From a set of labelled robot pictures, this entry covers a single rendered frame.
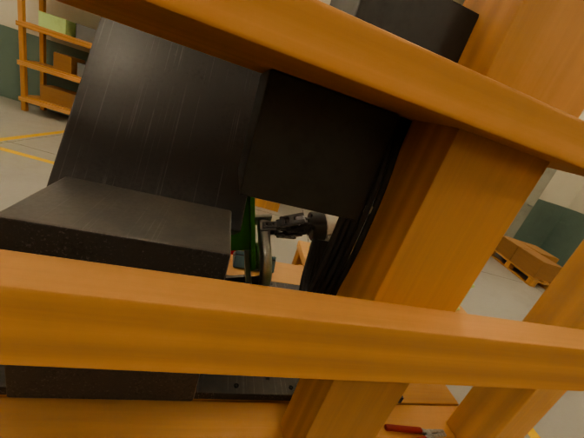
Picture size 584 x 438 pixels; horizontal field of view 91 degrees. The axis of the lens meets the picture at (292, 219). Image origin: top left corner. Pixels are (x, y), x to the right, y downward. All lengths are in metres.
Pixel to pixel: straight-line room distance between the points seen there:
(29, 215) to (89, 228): 0.07
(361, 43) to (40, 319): 0.34
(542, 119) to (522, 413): 0.62
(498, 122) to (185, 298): 0.33
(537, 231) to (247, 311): 9.00
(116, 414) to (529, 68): 0.78
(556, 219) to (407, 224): 9.00
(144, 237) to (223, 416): 0.41
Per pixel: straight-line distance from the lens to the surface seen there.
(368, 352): 0.39
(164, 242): 0.46
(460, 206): 0.39
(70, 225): 0.49
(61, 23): 6.80
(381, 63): 0.26
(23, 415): 0.73
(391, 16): 0.37
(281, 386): 0.75
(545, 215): 9.10
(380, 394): 0.56
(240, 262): 1.04
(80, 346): 0.35
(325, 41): 0.24
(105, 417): 0.70
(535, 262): 6.20
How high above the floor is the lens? 1.47
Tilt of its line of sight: 20 degrees down
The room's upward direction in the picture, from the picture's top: 18 degrees clockwise
